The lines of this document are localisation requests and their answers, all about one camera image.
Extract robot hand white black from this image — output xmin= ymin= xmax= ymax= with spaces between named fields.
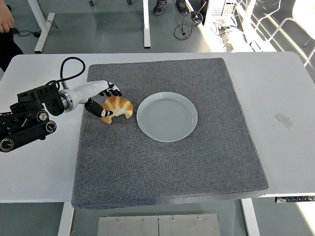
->
xmin=69 ymin=80 xmax=123 ymax=118

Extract person's hand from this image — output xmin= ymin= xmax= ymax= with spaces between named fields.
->
xmin=0 ymin=4 xmax=15 ymax=33

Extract croissant bread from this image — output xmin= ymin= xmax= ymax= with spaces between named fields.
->
xmin=100 ymin=95 xmax=134 ymax=124

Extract light grey round plate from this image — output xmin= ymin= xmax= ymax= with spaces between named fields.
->
xmin=136 ymin=91 xmax=199 ymax=143

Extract grey metal plate with screws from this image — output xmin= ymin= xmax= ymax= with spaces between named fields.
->
xmin=96 ymin=213 xmax=221 ymax=236

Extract person's leg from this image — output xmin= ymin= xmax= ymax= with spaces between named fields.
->
xmin=0 ymin=31 xmax=24 ymax=72

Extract white desk leg slanted foot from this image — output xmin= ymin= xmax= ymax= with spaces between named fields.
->
xmin=27 ymin=0 xmax=56 ymax=54

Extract white desk leg straight foot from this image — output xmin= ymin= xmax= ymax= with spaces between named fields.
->
xmin=142 ymin=0 xmax=152 ymax=49

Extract grey felt mat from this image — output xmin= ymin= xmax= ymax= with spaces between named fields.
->
xmin=71 ymin=58 xmax=269 ymax=210

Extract person's foot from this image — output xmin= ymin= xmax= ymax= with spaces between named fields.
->
xmin=175 ymin=0 xmax=189 ymax=15
xmin=153 ymin=0 xmax=169 ymax=16

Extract white table leg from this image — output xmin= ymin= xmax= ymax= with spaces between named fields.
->
xmin=240 ymin=198 xmax=261 ymax=236
xmin=57 ymin=202 xmax=75 ymax=236

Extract white equipment case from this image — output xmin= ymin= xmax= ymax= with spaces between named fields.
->
xmin=204 ymin=0 xmax=238 ymax=25

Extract clear tape patch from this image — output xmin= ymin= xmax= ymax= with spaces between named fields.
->
xmin=275 ymin=112 xmax=294 ymax=129

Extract table height control panel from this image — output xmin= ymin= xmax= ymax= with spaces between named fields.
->
xmin=275 ymin=196 xmax=315 ymax=204

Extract thin black cable with adapter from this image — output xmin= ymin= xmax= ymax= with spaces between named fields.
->
xmin=18 ymin=29 xmax=42 ymax=38

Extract black looped floor cable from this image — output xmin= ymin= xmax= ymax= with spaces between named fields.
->
xmin=174 ymin=11 xmax=205 ymax=41

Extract white chair frame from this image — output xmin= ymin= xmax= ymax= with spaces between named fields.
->
xmin=251 ymin=0 xmax=315 ymax=67

